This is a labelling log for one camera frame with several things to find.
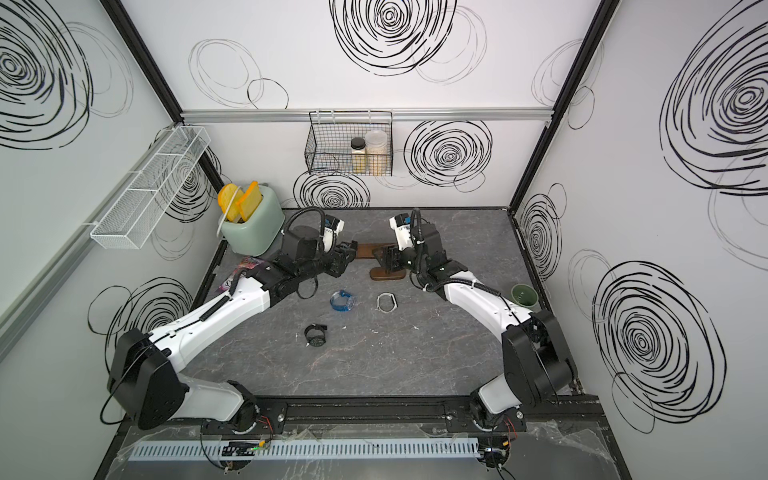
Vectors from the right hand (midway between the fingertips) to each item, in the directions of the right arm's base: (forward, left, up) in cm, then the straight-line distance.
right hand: (381, 249), depth 82 cm
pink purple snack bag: (+6, +47, -16) cm, 50 cm away
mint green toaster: (+12, +41, -7) cm, 43 cm away
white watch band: (-6, +1, -20) cm, 21 cm away
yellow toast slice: (+18, +43, +1) cm, 47 cm away
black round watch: (-19, +18, -18) cm, 32 cm away
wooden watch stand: (+2, +5, -4) cm, 7 cm away
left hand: (-1, +9, +1) cm, 9 cm away
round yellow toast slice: (+20, +50, +1) cm, 54 cm away
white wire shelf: (-2, +61, +14) cm, 62 cm away
